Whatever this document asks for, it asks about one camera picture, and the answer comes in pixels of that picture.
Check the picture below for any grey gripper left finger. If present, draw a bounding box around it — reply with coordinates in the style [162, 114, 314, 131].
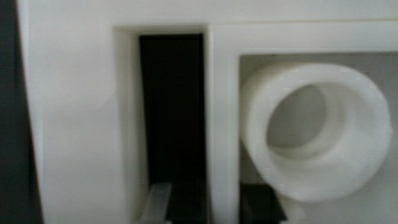
[138, 182, 208, 224]

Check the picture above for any white U-shaped fence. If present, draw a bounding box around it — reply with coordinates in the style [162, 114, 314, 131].
[18, 0, 398, 224]

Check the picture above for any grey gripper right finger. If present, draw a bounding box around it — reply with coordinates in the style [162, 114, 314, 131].
[240, 184, 288, 224]

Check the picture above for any white square table top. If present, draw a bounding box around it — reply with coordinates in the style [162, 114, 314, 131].
[206, 21, 398, 224]

